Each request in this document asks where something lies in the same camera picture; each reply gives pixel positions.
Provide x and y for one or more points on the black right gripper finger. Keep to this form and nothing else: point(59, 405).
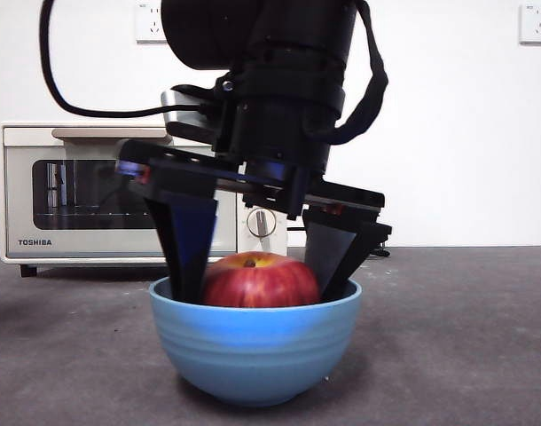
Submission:
point(332, 248)
point(188, 239)

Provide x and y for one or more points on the white wall socket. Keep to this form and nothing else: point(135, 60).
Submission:
point(148, 26)
point(537, 24)

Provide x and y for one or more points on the red apple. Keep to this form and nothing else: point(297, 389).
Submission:
point(261, 284)

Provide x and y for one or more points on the cream Toshiba toaster oven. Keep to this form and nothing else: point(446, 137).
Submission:
point(13, 257)

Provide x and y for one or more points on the blue ribbed bowl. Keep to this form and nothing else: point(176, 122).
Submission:
point(253, 350)

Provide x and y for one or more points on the oven timer knob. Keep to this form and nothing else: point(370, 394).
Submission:
point(261, 224)

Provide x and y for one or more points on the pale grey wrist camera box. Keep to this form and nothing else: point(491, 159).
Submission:
point(182, 113)

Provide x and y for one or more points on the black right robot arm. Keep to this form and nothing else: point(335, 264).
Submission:
point(253, 26)

